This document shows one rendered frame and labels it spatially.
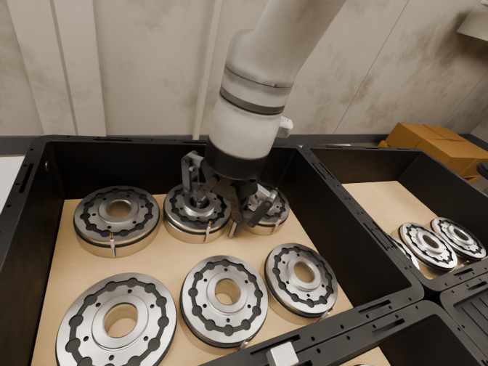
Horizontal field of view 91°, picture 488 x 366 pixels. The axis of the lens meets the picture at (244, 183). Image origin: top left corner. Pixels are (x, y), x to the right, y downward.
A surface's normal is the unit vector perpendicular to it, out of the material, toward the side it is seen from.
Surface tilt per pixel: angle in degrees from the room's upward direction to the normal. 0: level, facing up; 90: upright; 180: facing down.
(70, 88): 90
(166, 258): 0
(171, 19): 90
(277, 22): 105
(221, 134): 90
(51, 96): 90
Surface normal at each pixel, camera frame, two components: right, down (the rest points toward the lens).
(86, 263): 0.26, -0.74
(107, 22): 0.43, 0.66
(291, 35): 0.29, 0.81
